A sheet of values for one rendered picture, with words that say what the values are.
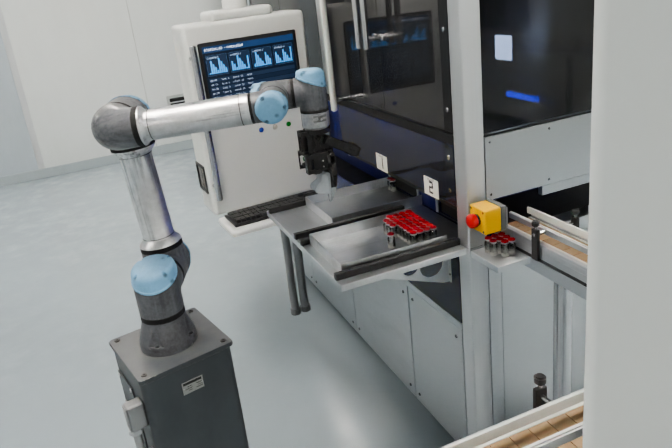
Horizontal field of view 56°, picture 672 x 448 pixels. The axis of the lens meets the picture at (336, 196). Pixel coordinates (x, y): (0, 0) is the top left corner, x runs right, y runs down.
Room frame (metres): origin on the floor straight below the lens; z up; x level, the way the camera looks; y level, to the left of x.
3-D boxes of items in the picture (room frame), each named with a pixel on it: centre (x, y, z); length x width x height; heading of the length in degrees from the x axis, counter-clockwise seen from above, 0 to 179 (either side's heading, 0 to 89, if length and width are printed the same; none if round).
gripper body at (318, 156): (1.64, 0.04, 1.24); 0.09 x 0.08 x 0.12; 111
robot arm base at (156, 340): (1.50, 0.49, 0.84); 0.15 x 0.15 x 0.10
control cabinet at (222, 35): (2.58, 0.31, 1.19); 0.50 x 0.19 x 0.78; 115
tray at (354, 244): (1.77, -0.11, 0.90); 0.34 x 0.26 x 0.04; 110
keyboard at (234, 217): (2.39, 0.24, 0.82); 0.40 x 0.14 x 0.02; 115
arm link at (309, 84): (1.64, 0.03, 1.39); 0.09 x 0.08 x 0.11; 91
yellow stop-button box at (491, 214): (1.62, -0.41, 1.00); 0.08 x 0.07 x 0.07; 111
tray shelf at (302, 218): (1.94, -0.09, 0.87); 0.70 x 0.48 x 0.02; 21
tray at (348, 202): (2.13, -0.09, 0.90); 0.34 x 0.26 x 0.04; 111
